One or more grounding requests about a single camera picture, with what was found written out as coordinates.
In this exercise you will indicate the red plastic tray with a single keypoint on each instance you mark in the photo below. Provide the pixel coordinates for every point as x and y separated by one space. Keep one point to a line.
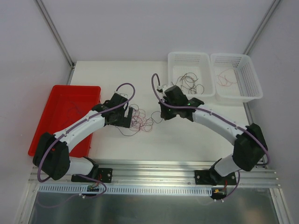
66 105

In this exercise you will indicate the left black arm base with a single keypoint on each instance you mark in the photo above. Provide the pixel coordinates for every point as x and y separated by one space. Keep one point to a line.
102 174

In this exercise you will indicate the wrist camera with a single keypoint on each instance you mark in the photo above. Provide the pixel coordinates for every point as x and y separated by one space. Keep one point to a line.
162 88
122 94

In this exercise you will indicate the white plastic basket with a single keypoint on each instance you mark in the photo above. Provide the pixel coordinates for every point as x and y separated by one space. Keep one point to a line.
236 80
192 73

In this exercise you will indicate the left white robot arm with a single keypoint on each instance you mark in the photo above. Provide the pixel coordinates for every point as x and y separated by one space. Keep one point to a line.
52 156

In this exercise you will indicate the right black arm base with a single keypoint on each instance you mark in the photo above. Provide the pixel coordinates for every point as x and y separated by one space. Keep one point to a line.
203 177

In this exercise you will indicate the left aluminium frame post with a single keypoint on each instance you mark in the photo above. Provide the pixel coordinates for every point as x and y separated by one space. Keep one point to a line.
45 14

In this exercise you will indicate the aluminium frame post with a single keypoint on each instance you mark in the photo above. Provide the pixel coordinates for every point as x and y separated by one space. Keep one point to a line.
45 14
262 25

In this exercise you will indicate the left white plastic basket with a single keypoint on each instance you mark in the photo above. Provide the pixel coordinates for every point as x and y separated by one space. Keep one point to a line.
192 73

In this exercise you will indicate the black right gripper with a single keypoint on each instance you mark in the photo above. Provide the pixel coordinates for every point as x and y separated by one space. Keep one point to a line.
165 111

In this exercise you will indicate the right aluminium frame post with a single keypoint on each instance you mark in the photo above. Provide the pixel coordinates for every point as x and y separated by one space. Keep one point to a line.
262 25

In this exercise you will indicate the aluminium table rail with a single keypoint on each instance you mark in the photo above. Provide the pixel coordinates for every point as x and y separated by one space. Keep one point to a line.
179 173

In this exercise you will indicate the white slotted cable duct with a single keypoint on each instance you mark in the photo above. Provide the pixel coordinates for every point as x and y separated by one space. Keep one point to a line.
125 190

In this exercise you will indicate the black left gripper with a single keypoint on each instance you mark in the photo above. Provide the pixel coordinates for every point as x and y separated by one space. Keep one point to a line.
126 117

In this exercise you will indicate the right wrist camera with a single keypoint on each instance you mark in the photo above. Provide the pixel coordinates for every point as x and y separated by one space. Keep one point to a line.
162 88

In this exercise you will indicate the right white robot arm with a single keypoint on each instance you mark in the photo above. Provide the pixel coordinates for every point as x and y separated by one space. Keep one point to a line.
248 141

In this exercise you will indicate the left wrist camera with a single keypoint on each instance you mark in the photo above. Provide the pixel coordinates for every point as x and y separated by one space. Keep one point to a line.
122 94

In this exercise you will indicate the right white plastic basket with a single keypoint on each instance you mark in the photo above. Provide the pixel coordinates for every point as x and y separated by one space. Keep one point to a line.
236 80

